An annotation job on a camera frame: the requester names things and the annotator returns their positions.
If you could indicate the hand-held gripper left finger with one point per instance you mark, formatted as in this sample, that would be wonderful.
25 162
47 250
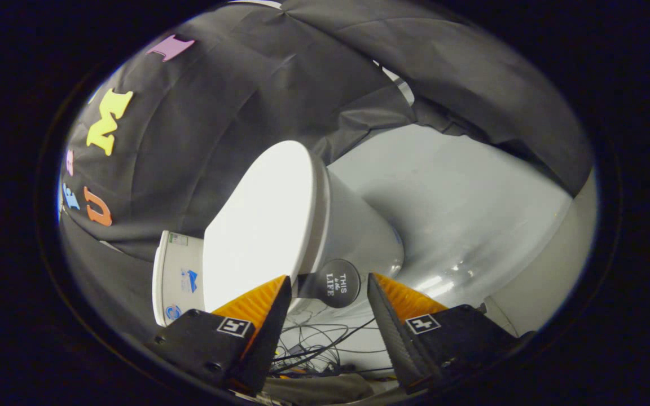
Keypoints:
268 338

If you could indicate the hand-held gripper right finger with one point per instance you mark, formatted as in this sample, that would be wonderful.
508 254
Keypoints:
395 344

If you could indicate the white toilet lid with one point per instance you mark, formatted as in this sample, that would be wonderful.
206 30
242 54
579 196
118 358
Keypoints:
257 225

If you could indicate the black backdrop cloth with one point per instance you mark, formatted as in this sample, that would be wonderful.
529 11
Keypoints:
218 113

